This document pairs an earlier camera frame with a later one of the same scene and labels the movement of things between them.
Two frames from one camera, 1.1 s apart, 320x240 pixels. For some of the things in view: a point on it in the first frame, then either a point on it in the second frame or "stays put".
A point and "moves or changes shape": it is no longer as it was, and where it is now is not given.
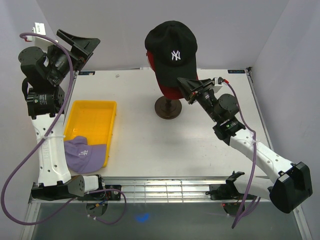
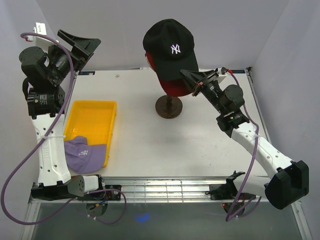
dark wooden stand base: (167, 109) stays put
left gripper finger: (79, 65) stays put
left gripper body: (60, 59) stays put
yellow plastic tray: (93, 119) stays put
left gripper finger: (86, 45) stays put
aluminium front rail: (156, 190) stays put
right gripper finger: (189, 86) to (197, 76)
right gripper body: (202, 94) to (208, 80)
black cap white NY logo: (174, 46) moves or changes shape
